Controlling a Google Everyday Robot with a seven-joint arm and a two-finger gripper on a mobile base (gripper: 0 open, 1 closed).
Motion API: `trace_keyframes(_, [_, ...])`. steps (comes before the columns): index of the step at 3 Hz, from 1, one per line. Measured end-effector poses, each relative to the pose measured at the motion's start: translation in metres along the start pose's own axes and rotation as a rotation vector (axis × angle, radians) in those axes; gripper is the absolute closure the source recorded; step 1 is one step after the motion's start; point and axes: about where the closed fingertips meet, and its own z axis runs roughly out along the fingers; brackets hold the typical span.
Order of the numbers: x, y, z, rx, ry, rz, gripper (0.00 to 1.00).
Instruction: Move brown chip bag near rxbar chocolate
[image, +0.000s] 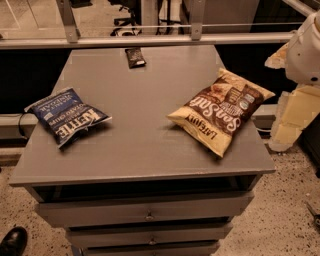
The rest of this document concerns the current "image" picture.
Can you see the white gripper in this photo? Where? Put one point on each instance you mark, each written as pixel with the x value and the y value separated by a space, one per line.
pixel 304 58

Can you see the brown Late July chip bag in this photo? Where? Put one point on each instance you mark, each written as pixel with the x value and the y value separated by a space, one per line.
pixel 216 113

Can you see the dark rxbar chocolate bar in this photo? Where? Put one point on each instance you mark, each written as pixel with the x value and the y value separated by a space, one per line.
pixel 135 57

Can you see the blue Kettle chip bag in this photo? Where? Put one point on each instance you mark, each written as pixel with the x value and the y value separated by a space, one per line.
pixel 65 115

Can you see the black office chair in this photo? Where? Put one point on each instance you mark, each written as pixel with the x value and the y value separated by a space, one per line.
pixel 134 9

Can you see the grey drawer cabinet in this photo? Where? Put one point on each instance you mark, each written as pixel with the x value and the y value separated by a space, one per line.
pixel 139 152

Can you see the bottom grey drawer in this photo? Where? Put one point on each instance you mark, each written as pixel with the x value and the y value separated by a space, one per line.
pixel 201 248

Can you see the grey drawer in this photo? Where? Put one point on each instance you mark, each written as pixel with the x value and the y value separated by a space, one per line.
pixel 141 210
pixel 201 248
pixel 149 235

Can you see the middle grey drawer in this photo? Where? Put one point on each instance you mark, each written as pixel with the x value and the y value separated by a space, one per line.
pixel 149 235

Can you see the top grey drawer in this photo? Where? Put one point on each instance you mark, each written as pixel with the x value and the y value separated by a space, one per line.
pixel 141 210

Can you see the black leather shoe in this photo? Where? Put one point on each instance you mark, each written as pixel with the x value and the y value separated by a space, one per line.
pixel 14 243

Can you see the metal railing frame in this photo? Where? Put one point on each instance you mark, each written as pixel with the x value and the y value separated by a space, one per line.
pixel 44 24

